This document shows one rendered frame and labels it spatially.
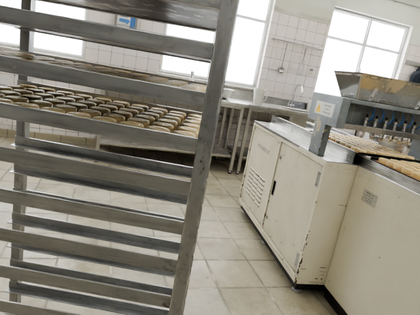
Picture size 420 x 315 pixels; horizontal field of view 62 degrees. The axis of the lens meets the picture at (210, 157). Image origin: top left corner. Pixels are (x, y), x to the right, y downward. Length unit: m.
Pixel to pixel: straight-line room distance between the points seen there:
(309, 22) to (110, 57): 2.72
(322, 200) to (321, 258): 0.37
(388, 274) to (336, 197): 0.48
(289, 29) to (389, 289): 4.00
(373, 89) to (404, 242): 0.81
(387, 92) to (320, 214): 0.75
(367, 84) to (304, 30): 3.37
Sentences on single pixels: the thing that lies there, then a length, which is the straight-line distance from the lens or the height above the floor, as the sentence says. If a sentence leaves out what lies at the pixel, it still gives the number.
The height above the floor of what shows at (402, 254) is 0.57.
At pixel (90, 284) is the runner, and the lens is 0.87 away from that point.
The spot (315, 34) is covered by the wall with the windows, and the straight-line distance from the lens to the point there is 5.45.
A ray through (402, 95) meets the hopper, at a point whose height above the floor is 1.24.
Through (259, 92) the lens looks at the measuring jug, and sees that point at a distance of 4.49.
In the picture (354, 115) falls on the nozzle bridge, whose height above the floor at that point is 1.09.
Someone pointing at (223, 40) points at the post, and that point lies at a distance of 0.65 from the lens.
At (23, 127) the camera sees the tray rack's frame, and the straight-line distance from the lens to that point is 1.29.
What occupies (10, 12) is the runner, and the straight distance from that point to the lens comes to 0.80.
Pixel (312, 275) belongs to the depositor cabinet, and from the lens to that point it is 2.27.
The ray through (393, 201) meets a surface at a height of 0.76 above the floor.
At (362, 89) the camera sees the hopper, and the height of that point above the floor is 1.24.
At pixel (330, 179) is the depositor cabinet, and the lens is 2.03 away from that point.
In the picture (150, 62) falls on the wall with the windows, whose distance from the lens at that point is 4.69.
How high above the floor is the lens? 1.20
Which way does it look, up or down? 14 degrees down
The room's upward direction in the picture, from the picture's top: 10 degrees clockwise
